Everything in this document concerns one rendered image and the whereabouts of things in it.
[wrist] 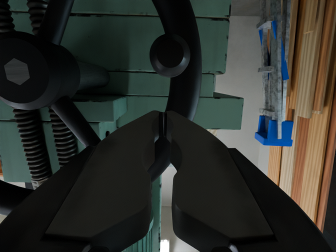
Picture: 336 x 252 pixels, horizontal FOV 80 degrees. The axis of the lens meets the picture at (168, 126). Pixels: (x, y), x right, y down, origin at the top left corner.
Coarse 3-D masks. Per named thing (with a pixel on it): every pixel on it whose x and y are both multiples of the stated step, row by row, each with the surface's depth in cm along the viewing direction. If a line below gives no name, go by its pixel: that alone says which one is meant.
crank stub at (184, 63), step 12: (168, 36) 11; (180, 36) 12; (156, 48) 11; (168, 48) 11; (180, 48) 11; (156, 60) 11; (168, 60) 11; (180, 60) 11; (156, 72) 13; (168, 72) 12; (180, 72) 12
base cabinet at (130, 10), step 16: (16, 0) 32; (80, 0) 32; (96, 0) 32; (112, 0) 32; (128, 0) 32; (144, 0) 32; (192, 0) 33; (208, 0) 33; (224, 0) 33; (208, 16) 33; (224, 16) 33
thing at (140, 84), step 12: (108, 72) 35; (120, 72) 35; (132, 72) 35; (144, 72) 35; (108, 84) 35; (120, 84) 35; (132, 84) 35; (144, 84) 35; (156, 84) 35; (168, 84) 35; (204, 84) 35; (204, 96) 36
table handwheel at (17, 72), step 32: (64, 0) 16; (160, 0) 16; (192, 32) 16; (0, 64) 15; (32, 64) 15; (64, 64) 17; (192, 64) 17; (0, 96) 16; (32, 96) 16; (64, 96) 18; (192, 96) 17; (160, 160) 18; (0, 192) 19
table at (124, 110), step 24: (72, 96) 30; (96, 96) 31; (120, 96) 32; (144, 96) 36; (216, 96) 37; (48, 120) 27; (96, 120) 27; (120, 120) 37; (216, 120) 37; (240, 120) 37
